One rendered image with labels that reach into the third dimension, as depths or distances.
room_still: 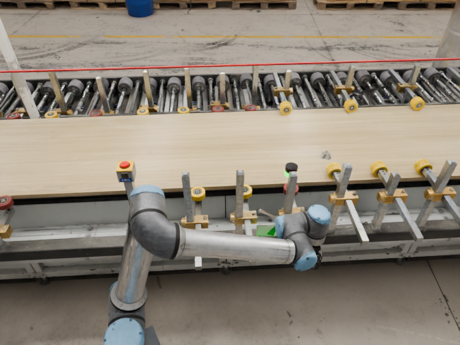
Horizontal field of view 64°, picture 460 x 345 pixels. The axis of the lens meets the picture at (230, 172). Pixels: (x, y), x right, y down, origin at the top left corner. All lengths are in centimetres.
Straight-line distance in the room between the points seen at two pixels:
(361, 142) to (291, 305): 115
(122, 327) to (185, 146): 112
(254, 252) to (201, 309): 136
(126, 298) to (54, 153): 115
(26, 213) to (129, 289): 101
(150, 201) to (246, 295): 155
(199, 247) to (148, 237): 16
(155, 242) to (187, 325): 145
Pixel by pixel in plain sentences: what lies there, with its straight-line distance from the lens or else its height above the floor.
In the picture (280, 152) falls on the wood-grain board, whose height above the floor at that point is 90.
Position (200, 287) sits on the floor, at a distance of 265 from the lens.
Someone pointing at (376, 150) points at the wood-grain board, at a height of 90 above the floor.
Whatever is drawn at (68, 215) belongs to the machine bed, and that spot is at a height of 70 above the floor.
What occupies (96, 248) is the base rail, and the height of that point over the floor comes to 70.
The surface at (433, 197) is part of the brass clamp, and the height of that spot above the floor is 95.
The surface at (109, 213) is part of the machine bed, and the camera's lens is 222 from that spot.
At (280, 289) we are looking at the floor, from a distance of 266.
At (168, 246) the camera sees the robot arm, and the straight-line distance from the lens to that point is 113.
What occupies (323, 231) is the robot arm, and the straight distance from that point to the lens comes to 152.
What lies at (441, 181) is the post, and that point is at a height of 105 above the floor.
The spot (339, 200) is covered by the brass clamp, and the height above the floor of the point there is 96.
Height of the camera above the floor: 227
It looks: 42 degrees down
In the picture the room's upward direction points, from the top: straight up
